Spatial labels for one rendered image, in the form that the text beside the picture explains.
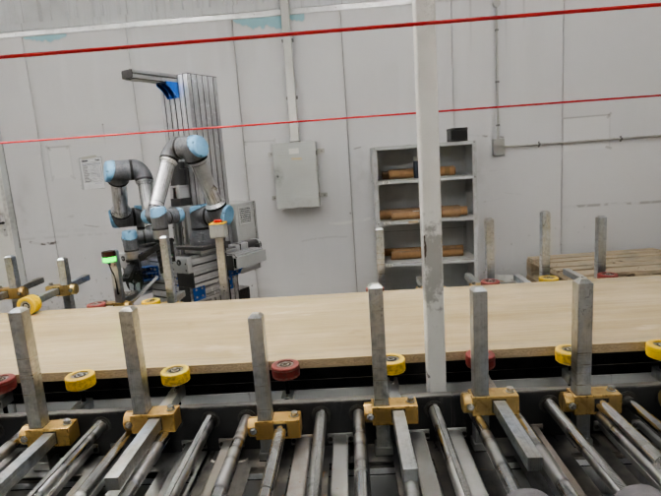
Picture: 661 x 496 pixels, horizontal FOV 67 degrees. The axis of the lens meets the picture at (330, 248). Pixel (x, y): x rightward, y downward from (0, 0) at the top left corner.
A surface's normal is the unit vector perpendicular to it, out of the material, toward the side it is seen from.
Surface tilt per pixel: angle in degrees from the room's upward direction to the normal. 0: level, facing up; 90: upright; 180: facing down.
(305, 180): 90
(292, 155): 90
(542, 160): 90
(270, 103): 90
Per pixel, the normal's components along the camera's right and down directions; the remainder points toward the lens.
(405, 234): -0.04, 0.18
